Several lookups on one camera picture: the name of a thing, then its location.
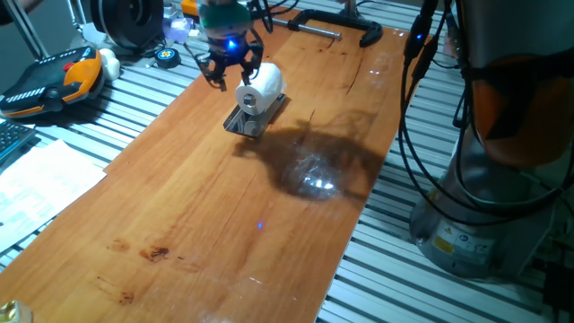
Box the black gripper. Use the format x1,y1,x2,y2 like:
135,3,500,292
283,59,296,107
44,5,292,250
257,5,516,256
196,26,265,92

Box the white paper roll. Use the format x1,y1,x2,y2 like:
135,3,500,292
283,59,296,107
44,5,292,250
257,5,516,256
234,62,288,118

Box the person's forearm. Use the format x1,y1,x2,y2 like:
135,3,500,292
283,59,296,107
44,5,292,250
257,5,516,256
0,0,45,26

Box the metal roll holder shelf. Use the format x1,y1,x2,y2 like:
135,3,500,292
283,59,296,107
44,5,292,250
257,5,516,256
222,92,289,140

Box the small black round disc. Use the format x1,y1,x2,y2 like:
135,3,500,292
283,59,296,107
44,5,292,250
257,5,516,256
153,47,183,70

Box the clear purple plastic object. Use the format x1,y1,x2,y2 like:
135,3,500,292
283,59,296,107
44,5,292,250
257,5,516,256
161,16,194,44

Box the small orange object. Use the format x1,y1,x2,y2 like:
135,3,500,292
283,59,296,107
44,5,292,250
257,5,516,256
179,0,200,19

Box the large black round spool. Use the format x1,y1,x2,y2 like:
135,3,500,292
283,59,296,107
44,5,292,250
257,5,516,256
89,0,166,52

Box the white rounded plastic object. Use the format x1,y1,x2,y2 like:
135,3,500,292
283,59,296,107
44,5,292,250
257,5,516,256
98,47,123,83

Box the black C-clamp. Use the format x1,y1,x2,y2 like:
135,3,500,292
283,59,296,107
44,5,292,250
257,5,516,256
268,8,385,49

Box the wooden board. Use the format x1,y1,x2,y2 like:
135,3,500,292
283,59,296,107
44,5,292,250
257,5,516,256
0,4,432,323

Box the metal tripod leg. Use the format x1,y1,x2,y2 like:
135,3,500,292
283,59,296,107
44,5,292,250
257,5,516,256
65,0,87,31
2,0,50,61

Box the black and orange teach pendant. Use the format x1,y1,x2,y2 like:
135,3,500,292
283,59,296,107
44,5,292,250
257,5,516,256
0,45,107,119

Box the white printed paper sheet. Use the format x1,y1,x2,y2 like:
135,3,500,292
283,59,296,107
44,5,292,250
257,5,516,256
0,138,109,255

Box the black keyboard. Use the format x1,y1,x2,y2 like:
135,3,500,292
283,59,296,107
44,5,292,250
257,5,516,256
0,119,39,165

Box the brass metal object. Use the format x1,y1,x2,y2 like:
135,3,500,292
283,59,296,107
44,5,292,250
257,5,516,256
0,300,35,323

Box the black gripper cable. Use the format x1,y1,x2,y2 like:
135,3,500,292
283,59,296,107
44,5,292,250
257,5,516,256
247,0,300,35

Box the metal stand post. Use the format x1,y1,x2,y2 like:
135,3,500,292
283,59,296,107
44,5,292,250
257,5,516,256
338,0,365,21

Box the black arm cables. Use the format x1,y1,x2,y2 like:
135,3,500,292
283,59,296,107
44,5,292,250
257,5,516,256
396,0,574,226

